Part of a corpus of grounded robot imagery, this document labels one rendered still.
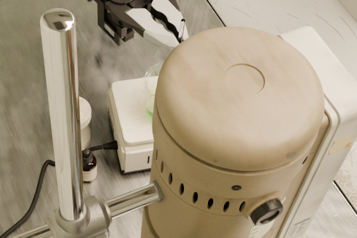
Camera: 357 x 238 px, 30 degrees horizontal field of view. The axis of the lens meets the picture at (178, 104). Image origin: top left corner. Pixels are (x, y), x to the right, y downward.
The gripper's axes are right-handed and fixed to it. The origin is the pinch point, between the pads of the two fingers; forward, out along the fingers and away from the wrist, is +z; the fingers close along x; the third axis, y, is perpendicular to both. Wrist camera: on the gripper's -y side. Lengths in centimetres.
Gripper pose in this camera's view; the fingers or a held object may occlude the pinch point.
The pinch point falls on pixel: (178, 39)
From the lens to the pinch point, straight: 89.8
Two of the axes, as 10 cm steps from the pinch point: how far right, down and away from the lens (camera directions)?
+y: -0.8, 5.9, 8.0
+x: -7.6, 4.8, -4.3
